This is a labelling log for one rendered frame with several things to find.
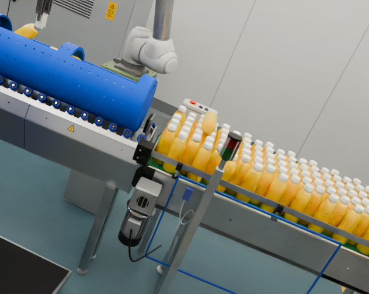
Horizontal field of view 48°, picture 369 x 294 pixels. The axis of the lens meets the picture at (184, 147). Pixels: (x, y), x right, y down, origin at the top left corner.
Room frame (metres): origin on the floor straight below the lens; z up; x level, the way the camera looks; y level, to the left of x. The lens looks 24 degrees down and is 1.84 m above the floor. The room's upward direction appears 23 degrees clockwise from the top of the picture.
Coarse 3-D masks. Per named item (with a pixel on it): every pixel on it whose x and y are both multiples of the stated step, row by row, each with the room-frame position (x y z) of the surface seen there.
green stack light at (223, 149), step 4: (224, 148) 1.55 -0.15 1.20; (220, 152) 1.56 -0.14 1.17; (224, 152) 1.54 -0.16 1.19; (228, 152) 1.54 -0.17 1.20; (232, 152) 1.54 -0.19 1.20; (236, 152) 1.56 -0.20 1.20; (224, 156) 1.54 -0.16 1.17; (228, 156) 1.54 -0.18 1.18; (232, 156) 1.55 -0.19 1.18; (228, 160) 1.54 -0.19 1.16
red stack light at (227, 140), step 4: (228, 136) 1.56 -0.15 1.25; (228, 140) 1.55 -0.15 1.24; (232, 140) 1.54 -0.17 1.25; (224, 144) 1.55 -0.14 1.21; (228, 144) 1.54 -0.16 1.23; (232, 144) 1.54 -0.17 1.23; (236, 144) 1.54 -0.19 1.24; (240, 144) 1.56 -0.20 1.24; (228, 148) 1.54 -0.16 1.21; (232, 148) 1.54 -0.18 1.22; (236, 148) 1.55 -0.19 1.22
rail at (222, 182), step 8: (152, 152) 1.72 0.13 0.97; (168, 160) 1.72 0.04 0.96; (176, 160) 1.72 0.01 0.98; (184, 168) 1.72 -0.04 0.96; (192, 168) 1.72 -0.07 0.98; (200, 176) 1.72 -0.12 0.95; (208, 176) 1.72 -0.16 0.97; (224, 184) 1.72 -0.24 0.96; (232, 184) 1.72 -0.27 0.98; (240, 192) 1.72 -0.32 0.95; (248, 192) 1.72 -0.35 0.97; (256, 200) 1.72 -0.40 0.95; (264, 200) 1.72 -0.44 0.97; (272, 200) 1.73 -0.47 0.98; (288, 208) 1.72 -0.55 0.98; (296, 216) 1.72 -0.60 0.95; (304, 216) 1.72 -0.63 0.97; (320, 224) 1.72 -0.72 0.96; (328, 224) 1.72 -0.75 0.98; (336, 232) 1.72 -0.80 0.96; (344, 232) 1.72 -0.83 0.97; (360, 240) 1.72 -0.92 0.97; (368, 240) 1.72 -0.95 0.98
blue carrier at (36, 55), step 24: (0, 24) 2.04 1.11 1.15; (0, 48) 1.80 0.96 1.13; (24, 48) 1.81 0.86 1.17; (48, 48) 1.84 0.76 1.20; (72, 48) 1.90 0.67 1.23; (0, 72) 1.82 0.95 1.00; (24, 72) 1.79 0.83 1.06; (72, 72) 1.80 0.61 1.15; (96, 72) 1.83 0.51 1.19; (72, 96) 1.80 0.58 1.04; (96, 96) 1.79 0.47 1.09; (120, 96) 1.80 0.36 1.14; (144, 96) 1.82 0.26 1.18; (120, 120) 1.81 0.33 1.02
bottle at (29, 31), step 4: (28, 24) 1.97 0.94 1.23; (32, 24) 1.97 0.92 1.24; (20, 28) 1.97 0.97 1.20; (24, 28) 1.96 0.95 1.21; (28, 28) 1.96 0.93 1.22; (32, 28) 1.96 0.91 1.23; (36, 28) 1.97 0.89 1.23; (16, 32) 1.96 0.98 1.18; (20, 32) 1.95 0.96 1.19; (24, 32) 1.95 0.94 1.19; (28, 32) 1.95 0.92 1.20; (32, 32) 1.96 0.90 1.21; (36, 32) 1.97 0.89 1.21; (24, 36) 1.95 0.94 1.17; (28, 36) 1.96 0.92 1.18; (32, 36) 1.97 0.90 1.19
